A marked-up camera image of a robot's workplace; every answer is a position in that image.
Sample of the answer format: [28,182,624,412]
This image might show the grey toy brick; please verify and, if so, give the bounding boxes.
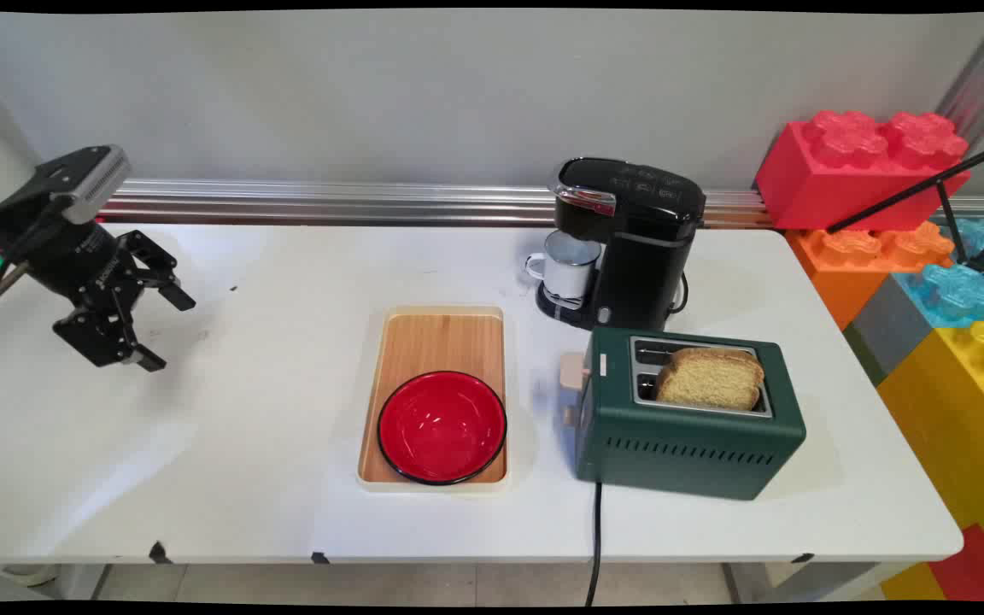
[844,275,937,385]

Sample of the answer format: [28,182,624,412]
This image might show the blue toy brick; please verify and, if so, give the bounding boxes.
[893,218,984,330]

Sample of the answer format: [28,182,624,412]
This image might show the green toaster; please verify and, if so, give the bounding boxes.
[559,327,807,501]

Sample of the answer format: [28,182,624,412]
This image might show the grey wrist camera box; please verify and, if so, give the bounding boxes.
[0,144,132,250]

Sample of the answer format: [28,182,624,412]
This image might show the black coffee machine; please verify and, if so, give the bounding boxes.
[535,156,706,332]

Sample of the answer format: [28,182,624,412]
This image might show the black tripod stand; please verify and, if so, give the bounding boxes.
[825,137,984,278]

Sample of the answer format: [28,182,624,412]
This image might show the orange toy brick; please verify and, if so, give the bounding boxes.
[787,220,956,330]

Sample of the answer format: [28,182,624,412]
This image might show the aluminium rail profile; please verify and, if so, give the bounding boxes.
[97,178,984,230]

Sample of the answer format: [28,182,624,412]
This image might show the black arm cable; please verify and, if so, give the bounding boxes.
[0,256,32,313]

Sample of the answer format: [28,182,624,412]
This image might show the yellow toy brick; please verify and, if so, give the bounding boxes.
[876,320,984,582]

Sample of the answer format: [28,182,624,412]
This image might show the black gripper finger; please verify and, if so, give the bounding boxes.
[53,290,168,374]
[119,228,197,313]

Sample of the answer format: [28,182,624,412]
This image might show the large red toy brick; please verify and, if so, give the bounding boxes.
[755,109,971,231]

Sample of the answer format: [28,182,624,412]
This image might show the wooden tray with cream rim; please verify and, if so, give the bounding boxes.
[357,306,512,494]

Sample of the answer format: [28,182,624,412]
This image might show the black toaster power cable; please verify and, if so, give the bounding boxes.
[584,481,604,607]

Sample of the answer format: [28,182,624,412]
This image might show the aluminium upright profile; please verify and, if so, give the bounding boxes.
[936,13,984,155]

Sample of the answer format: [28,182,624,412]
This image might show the toasted bread slice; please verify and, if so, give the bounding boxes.
[654,347,764,412]

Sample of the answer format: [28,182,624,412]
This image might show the red bowl with dark rim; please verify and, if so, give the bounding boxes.
[377,370,508,486]

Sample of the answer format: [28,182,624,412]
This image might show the small red floor brick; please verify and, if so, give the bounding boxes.
[928,523,984,603]

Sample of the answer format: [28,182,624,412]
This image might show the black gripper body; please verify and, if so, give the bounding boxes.
[29,222,132,302]

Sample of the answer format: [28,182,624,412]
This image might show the white enamel mug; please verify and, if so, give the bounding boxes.
[525,231,602,302]

